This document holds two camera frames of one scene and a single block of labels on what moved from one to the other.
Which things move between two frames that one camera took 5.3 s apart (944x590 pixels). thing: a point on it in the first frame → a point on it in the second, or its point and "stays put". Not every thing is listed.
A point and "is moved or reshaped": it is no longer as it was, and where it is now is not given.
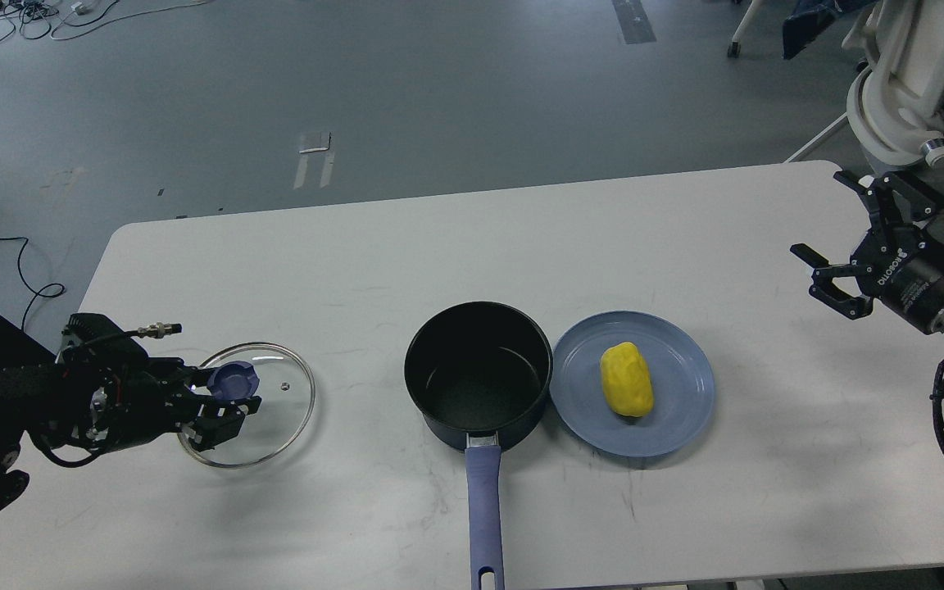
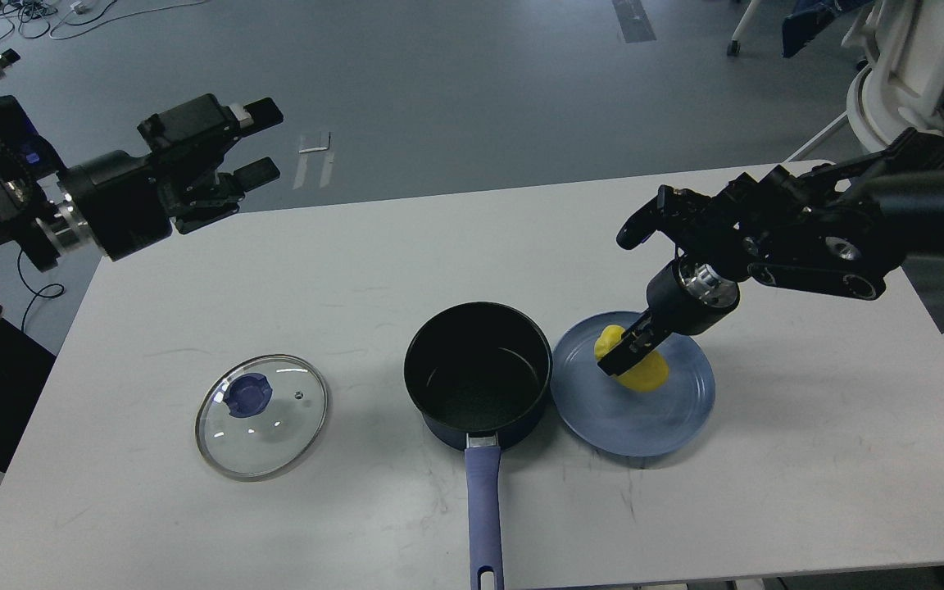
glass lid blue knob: [233, 380] is moved or reshaped
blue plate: [683, 384] stays put
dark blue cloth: [810, 19] stays put
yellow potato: [627, 383] → [649, 375]
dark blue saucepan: [480, 374] stays put
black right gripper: [896, 265] → [685, 298]
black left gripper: [140, 398] → [122, 202]
